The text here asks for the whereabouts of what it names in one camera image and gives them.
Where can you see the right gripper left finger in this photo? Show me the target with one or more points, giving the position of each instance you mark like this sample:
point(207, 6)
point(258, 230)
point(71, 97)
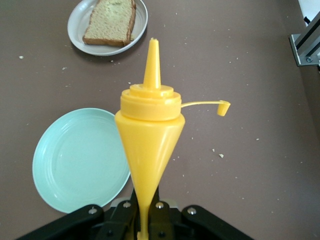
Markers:
point(117, 225)

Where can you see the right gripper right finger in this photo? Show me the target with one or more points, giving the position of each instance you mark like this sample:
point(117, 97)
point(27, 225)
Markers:
point(162, 225)

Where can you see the yellow squeeze bottle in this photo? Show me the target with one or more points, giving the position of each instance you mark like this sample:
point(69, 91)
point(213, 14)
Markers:
point(150, 137)

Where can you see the brown bread slice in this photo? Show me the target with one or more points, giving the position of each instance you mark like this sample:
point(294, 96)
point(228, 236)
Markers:
point(110, 22)

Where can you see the mint green plate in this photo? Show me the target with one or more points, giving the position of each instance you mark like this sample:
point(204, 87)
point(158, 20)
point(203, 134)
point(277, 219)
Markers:
point(75, 160)

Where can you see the beige plate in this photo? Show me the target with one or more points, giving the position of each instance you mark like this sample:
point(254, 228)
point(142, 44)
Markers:
point(100, 51)

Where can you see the brown table cover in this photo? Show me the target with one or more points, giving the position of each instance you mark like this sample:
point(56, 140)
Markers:
point(225, 75)

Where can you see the aluminium profile post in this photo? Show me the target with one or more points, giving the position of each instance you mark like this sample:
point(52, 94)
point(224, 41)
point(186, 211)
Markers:
point(305, 47)

